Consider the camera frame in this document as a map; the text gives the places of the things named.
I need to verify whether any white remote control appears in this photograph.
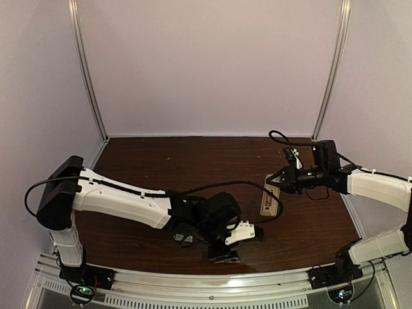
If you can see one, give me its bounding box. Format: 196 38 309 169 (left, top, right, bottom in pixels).
259 183 280 217

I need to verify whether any grey battery cover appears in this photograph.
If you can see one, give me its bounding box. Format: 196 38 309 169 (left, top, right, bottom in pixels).
174 234 193 243

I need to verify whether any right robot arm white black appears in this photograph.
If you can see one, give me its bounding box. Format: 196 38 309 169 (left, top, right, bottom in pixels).
266 140 411 268

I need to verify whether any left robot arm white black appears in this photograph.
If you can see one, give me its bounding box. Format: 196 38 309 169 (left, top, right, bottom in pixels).
24 156 241 268

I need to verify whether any right circuit board with LED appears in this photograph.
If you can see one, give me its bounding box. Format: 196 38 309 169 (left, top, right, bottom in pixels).
327 285 354 305

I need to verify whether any circuit board with led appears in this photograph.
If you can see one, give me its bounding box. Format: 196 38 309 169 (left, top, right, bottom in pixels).
70 285 96 305
327 285 354 305

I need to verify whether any left circuit board with LED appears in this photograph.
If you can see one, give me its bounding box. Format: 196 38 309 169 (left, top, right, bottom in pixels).
70 285 96 305

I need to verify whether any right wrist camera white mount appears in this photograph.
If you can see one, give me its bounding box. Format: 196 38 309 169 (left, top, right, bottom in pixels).
283 146 304 169

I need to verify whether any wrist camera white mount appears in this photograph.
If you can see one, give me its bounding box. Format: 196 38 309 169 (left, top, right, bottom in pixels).
224 221 265 246
283 146 304 169

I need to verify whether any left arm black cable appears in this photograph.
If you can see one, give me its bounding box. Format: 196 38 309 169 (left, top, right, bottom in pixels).
24 176 284 226

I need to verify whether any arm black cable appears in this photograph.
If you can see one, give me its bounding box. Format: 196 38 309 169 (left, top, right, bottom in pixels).
24 176 284 226
268 129 409 181

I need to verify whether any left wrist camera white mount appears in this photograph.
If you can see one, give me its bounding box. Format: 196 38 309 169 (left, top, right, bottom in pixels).
224 221 265 246

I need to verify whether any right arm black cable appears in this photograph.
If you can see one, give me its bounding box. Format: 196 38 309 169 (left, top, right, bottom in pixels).
268 129 409 181

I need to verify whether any aluminium front rail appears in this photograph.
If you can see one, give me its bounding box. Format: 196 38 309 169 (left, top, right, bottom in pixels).
32 250 393 309

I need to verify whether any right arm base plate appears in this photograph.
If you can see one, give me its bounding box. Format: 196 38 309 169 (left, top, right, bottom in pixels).
307 264 363 290

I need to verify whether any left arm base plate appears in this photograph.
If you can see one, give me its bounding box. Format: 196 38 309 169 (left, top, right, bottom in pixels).
59 265 115 290

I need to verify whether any right aluminium frame post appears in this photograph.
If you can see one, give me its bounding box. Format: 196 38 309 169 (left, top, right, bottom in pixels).
312 0 351 140

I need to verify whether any aluminium frame post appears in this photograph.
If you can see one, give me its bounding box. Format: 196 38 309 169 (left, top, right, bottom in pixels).
68 0 109 142
312 0 351 140

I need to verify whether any left aluminium frame post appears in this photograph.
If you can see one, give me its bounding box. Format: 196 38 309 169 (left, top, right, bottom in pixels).
68 0 109 142

